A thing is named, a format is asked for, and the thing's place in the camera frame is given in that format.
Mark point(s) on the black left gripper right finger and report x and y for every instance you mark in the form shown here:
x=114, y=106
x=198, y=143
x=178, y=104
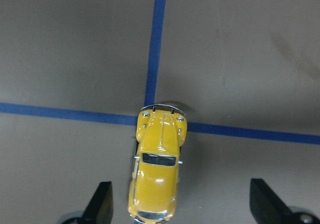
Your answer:
x=266, y=206

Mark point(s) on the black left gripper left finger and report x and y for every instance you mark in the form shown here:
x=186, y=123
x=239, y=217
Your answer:
x=100, y=207

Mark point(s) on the yellow beetle toy car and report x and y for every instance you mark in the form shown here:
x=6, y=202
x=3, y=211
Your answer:
x=160, y=134

